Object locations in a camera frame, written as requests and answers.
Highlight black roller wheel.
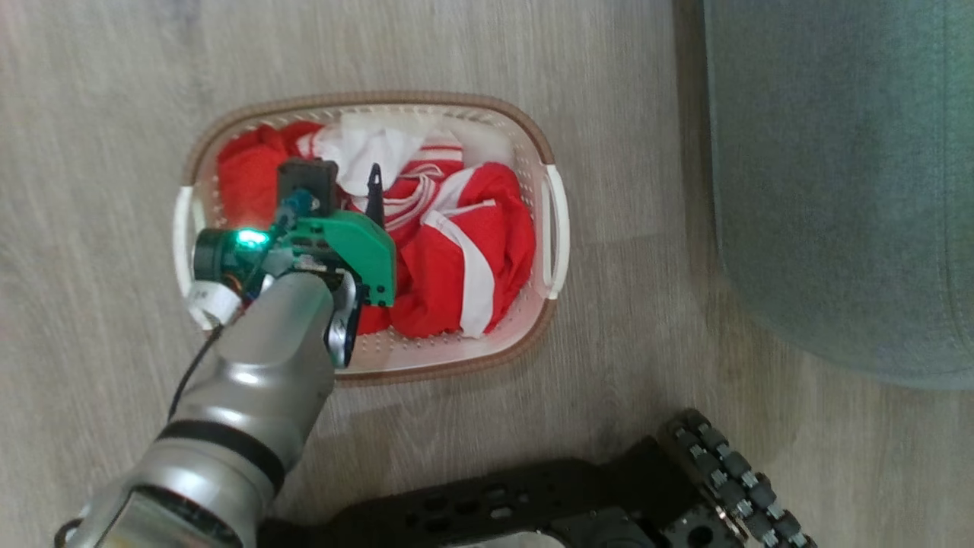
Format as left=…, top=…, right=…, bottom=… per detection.
left=658, top=409, right=820, bottom=548

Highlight red shorts with elastic waist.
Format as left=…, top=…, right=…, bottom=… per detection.
left=217, top=120, right=326, bottom=231

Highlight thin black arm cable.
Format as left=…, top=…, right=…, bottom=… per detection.
left=167, top=323, right=226, bottom=423

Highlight red garment with white stripes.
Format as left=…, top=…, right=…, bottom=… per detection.
left=342, top=141, right=538, bottom=340

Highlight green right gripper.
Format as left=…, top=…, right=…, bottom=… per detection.
left=193, top=162, right=398, bottom=308

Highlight white cloth garment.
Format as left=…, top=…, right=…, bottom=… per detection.
left=297, top=113, right=465, bottom=197

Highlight white cable tag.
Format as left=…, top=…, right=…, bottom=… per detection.
left=187, top=280, right=244, bottom=330

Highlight white basket with brown rim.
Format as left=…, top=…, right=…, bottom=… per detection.
left=172, top=91, right=571, bottom=385

